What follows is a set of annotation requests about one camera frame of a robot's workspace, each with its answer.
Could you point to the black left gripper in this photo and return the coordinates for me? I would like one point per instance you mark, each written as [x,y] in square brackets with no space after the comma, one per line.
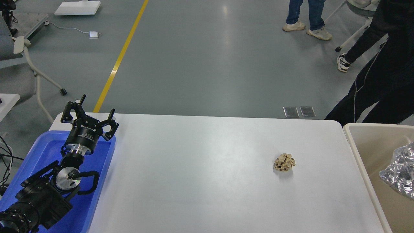
[82,135]

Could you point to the silver foil bag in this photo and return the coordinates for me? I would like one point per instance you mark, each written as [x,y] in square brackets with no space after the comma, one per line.
[399,174]

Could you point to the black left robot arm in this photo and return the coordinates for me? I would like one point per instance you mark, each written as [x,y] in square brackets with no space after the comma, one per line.
[45,196]

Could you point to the white side table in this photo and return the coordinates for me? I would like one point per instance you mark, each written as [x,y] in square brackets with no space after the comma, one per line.
[7,103]

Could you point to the grey office chair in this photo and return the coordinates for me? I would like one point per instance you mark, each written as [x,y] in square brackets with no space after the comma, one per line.
[18,73]

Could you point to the grey metal platform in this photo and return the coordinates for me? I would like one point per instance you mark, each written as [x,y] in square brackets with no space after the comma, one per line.
[28,23]

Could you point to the white flat board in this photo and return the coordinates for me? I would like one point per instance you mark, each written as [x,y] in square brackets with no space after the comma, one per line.
[78,8]

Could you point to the crumpled brown paper ball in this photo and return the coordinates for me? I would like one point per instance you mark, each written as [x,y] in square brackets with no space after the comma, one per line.
[285,162]

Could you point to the metal floor plate left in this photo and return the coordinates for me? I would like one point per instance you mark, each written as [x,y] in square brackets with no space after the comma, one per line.
[291,112]

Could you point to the metal floor plate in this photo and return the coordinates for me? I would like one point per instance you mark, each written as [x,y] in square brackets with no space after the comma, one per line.
[291,112]
[307,111]

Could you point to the metal floor plate right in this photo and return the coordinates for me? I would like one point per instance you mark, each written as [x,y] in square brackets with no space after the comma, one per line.
[307,111]

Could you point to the beige plastic bin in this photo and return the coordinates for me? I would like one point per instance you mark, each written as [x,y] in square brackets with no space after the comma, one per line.
[373,146]

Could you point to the white rolling chair base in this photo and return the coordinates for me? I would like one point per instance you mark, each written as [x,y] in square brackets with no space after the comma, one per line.
[353,17]

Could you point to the person in black tracksuit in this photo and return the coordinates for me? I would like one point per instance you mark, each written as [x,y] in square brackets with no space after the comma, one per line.
[386,81]

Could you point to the white power adapter with cable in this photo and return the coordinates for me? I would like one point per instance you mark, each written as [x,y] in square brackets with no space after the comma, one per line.
[91,34]

